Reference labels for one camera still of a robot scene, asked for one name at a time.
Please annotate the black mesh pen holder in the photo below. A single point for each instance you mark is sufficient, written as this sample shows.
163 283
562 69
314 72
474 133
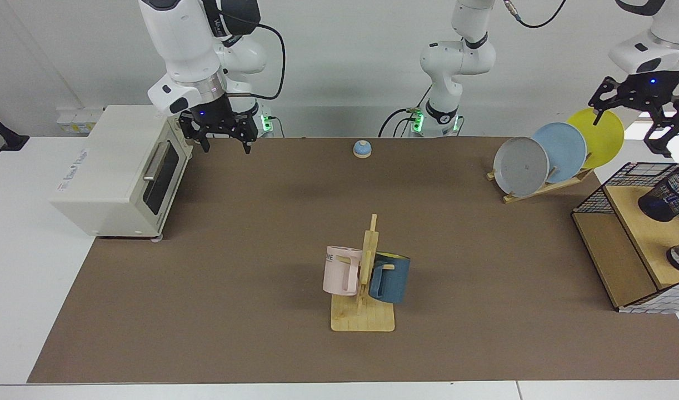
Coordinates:
659 205

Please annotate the yellow plate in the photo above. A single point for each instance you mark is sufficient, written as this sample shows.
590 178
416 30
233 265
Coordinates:
603 139

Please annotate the light blue plate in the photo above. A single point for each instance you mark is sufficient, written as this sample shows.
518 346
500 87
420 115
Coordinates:
562 147

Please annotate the pale toaster oven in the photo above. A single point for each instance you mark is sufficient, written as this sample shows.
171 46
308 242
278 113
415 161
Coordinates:
106 166

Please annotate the grey plate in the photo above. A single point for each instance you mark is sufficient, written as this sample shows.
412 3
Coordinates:
520 166

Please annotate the wooden plate rack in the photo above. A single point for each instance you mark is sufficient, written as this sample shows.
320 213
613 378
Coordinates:
539 191

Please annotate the small blue round bell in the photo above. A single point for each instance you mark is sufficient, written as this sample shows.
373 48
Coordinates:
362 149

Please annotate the pink cup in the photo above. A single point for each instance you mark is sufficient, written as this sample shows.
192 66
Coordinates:
336 272

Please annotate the brown table cloth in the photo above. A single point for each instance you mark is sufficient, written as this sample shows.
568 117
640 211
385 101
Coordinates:
234 305

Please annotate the teal cup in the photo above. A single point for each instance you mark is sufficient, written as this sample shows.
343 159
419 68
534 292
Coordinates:
392 280

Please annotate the wooden cup stand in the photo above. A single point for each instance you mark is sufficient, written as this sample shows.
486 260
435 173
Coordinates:
364 316

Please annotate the white wall socket strip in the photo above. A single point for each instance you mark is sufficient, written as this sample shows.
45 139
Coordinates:
78 119

